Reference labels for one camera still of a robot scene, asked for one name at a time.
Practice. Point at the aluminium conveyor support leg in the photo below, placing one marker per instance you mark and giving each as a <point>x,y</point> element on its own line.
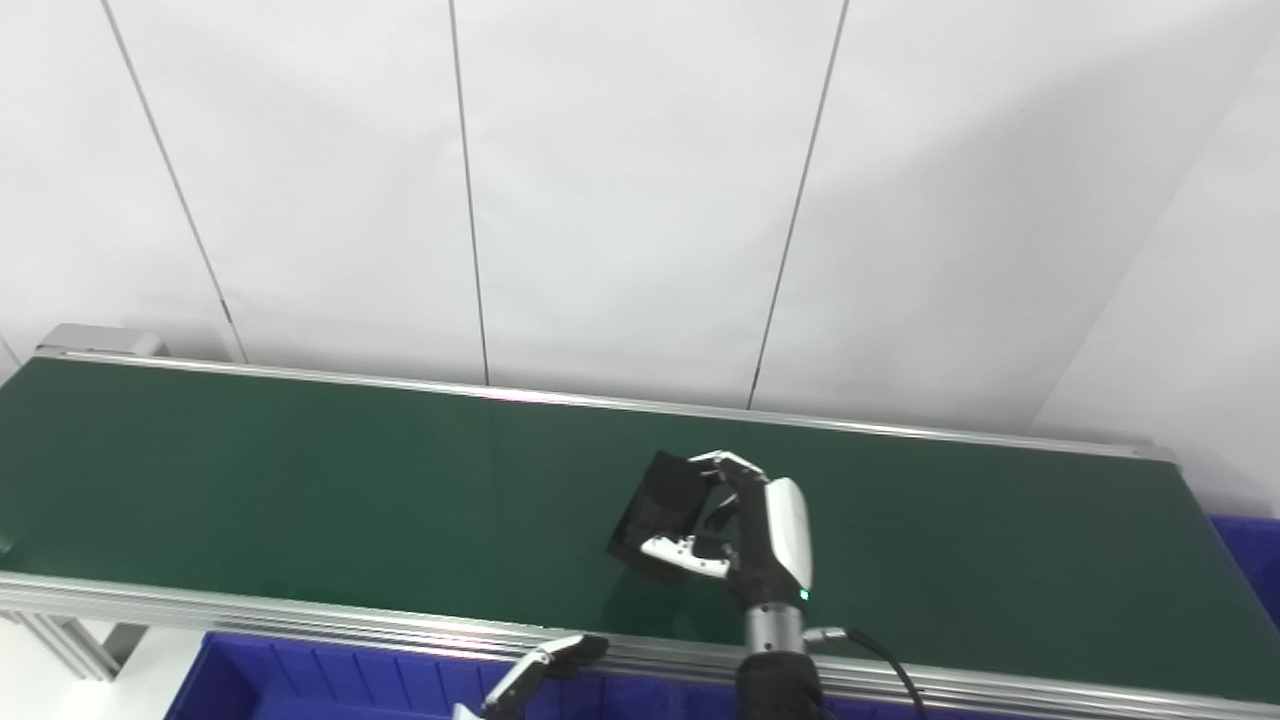
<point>85,645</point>

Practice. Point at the grey conveyor motor housing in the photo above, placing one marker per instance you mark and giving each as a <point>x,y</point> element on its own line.
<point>95,340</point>

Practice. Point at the green conveyor belt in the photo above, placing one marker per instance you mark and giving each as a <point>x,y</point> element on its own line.
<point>350,500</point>
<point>300,615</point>

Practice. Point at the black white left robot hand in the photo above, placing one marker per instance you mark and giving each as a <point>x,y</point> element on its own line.
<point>535,670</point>

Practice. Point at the black block part with cylinder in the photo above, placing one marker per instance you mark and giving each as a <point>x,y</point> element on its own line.
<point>665,500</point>

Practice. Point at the blue plastic bin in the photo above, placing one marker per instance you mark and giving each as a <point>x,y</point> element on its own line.
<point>1255,570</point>
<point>705,705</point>
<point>330,685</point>

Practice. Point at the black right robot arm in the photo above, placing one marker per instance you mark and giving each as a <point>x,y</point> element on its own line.
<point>775,670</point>

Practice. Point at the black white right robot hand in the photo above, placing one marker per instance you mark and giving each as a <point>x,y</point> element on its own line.
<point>775,540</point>

